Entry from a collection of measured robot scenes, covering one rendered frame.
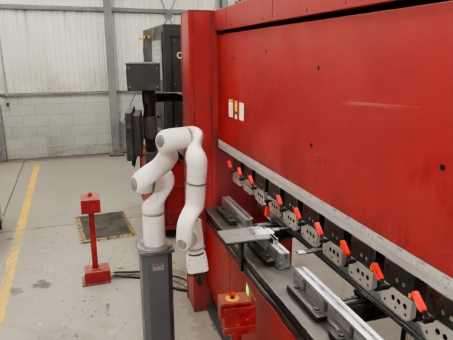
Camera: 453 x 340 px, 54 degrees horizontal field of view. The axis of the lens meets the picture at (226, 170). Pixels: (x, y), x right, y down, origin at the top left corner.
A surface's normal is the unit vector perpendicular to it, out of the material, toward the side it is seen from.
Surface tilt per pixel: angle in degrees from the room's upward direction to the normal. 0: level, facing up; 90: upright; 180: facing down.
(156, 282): 90
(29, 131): 90
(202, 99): 90
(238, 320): 90
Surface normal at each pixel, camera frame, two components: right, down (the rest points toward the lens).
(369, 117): -0.95, 0.07
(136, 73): 0.14, 0.25
